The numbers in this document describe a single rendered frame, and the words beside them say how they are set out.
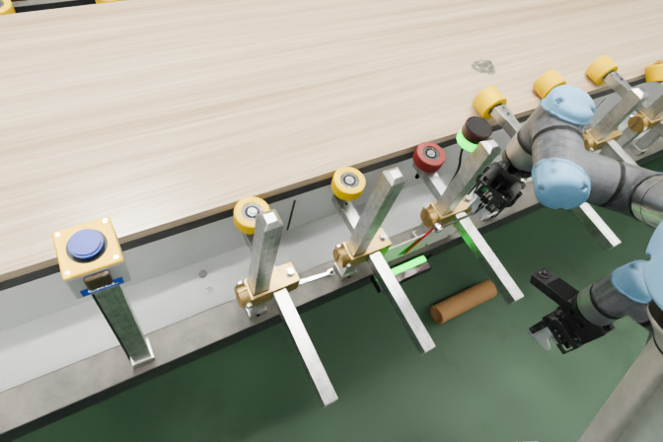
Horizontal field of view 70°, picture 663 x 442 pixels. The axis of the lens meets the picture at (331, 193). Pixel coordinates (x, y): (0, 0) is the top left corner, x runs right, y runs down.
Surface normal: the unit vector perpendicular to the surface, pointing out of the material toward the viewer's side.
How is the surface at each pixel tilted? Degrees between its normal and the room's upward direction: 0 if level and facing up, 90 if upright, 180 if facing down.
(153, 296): 0
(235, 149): 0
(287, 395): 0
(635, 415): 81
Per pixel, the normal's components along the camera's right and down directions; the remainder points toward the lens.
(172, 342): 0.20, -0.54
